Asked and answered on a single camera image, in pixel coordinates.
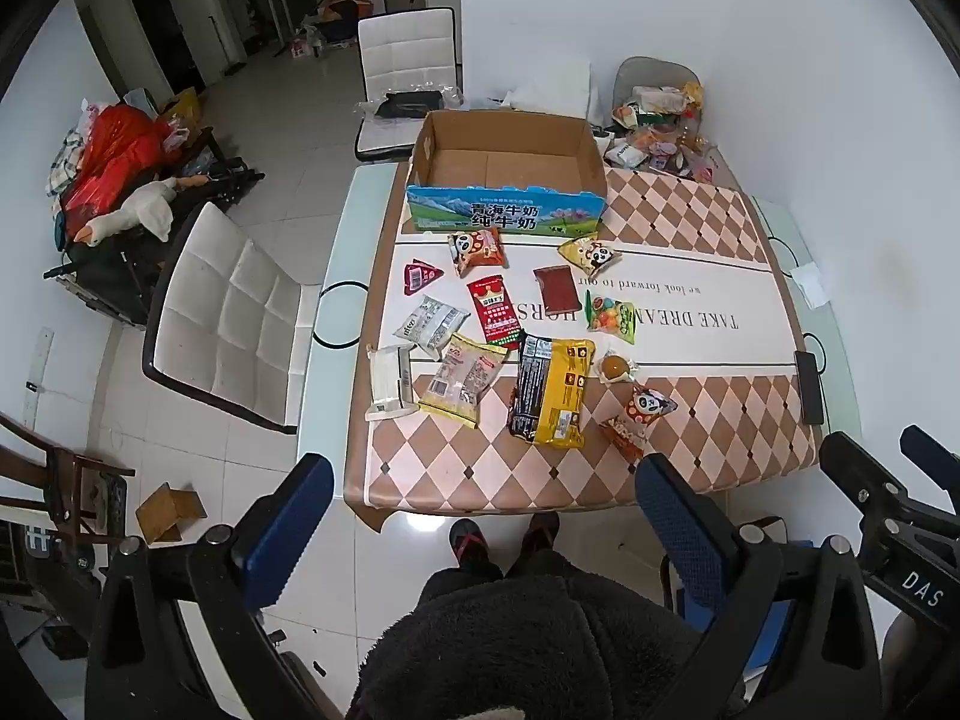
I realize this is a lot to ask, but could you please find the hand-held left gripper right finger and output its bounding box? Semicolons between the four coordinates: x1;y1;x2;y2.
634;453;886;720

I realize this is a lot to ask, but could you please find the white cloth bag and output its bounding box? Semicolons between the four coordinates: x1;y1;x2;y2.
502;60;593;125

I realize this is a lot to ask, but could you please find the red white panda snack packet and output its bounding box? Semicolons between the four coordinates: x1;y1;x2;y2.
626;385;678;427

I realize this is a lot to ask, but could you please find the white padded chair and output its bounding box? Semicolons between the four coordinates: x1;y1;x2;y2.
142;201;323;436
352;6;466;164

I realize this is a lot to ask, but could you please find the white goose plush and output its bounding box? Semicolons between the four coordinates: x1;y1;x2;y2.
71;180;207;248

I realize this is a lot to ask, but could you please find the white paper slip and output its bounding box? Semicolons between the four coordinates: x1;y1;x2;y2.
791;264;830;308

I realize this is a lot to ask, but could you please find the yellow panda snack packet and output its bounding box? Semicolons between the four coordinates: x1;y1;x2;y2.
557;236;625;276

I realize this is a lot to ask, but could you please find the silver white snack packet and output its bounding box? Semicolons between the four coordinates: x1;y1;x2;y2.
395;295;470;359

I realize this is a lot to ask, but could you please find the red triangular snack packet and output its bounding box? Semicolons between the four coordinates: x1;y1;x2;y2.
403;257;445;296

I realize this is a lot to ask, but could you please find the orange panda snack packet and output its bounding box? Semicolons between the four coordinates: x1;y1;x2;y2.
448;229;509;276

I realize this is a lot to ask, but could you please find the grey chair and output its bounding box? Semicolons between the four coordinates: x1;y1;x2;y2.
613;56;706;128

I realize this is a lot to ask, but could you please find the cardboard piece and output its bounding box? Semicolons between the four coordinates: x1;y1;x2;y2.
135;484;207;545

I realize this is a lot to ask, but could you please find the person's right shoe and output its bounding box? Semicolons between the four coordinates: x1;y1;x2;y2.
517;514;560;563

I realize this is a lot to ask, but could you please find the green candy bag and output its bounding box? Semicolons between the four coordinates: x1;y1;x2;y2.
585;294;637;344

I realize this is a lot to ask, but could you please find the white wall power strip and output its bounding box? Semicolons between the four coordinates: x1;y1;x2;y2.
22;326;53;421

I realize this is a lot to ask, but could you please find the brown wooden chair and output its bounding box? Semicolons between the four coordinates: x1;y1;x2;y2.
0;412;136;541

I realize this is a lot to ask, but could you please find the pile of snack packets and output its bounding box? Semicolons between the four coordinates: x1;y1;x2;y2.
604;82;721;181

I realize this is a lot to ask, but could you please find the person's left shoe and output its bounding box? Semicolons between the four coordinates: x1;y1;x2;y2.
450;517;503;580

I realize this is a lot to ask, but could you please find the plaid cloth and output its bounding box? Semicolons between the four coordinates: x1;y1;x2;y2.
49;124;87;196

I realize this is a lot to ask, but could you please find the red plastic bag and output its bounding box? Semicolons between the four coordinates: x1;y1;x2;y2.
60;105;185;211

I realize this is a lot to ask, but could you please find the clear plastic wrap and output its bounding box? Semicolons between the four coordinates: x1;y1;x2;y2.
358;86;466;125

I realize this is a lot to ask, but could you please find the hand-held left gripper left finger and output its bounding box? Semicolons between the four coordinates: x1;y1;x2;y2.
85;453;353;720

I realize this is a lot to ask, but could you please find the black yellow noodle packet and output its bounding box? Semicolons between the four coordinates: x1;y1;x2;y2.
508;331;597;449

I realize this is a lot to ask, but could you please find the person's shoe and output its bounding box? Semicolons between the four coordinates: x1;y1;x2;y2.
450;517;503;580
517;514;560;563

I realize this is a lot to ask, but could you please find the orange black bag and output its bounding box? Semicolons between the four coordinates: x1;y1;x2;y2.
319;0;376;46

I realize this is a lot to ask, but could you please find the black phone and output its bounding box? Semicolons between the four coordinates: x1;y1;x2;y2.
795;350;826;426

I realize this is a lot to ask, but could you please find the cardboard box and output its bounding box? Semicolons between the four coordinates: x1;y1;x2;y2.
405;109;608;237

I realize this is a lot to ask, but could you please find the dark bench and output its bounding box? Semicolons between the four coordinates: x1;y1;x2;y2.
45;127;263;327

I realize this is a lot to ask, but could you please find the person's dark fleece clothing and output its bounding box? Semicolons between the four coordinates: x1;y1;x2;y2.
349;551;751;720

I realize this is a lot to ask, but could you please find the dark red sachet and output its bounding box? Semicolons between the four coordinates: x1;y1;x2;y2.
533;265;580;316

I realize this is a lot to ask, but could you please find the orange brown snack packet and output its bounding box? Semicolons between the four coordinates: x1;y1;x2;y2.
598;414;647;460

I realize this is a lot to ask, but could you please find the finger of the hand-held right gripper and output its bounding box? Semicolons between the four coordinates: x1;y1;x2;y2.
819;431;923;571
900;425;960;482

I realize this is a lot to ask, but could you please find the yellow container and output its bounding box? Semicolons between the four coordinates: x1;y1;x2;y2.
161;88;203;128

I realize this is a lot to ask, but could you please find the red crown-print snack packet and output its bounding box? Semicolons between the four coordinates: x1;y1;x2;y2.
466;277;524;350

